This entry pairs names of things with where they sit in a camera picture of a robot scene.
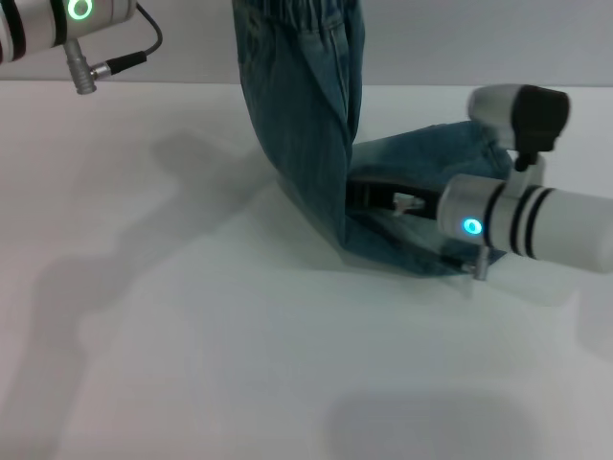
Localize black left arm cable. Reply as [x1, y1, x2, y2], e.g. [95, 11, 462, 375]
[91, 3, 164, 78]

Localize blue denim shorts with embroidery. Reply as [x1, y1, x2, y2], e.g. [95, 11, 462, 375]
[232, 0, 516, 280]

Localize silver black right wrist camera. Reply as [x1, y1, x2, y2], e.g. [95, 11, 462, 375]
[466, 83, 573, 173]

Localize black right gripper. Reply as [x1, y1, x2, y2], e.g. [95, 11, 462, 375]
[345, 174, 441, 222]

